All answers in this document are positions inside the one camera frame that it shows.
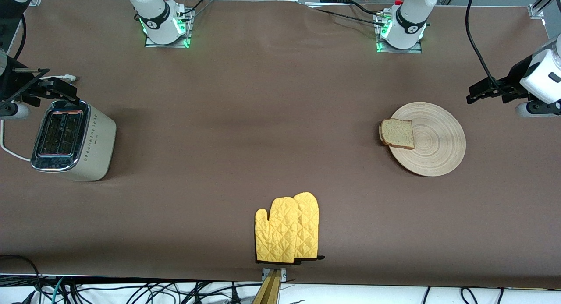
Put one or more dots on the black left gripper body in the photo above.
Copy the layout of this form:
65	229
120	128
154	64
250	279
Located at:
515	77

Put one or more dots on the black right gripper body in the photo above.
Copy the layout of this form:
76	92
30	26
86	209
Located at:
14	82

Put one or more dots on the round wooden plate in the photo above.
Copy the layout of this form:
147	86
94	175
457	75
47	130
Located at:
438	146

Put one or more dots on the slice of brown bread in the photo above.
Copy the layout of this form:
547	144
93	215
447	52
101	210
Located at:
398	133

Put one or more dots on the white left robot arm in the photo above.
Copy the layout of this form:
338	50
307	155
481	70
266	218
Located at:
407	23

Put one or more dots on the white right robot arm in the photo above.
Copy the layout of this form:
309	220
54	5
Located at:
155	15

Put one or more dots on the cream toaster with chrome top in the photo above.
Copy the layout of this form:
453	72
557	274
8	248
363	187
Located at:
98	142

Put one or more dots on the brown table cover sheet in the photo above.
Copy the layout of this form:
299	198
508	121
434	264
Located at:
263	98

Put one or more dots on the yellow quilted oven mitt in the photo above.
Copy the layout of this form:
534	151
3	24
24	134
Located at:
309	225
278	234

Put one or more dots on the aluminium frame profile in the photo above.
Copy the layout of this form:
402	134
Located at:
539	8

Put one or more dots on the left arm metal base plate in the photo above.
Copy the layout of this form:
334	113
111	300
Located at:
399	51

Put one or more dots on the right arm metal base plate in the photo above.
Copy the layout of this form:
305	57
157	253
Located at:
166	45

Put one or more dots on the metal mount bracket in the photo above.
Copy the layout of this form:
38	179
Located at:
282	274

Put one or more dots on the yellow camera mount bar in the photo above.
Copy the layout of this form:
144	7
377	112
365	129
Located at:
268	291

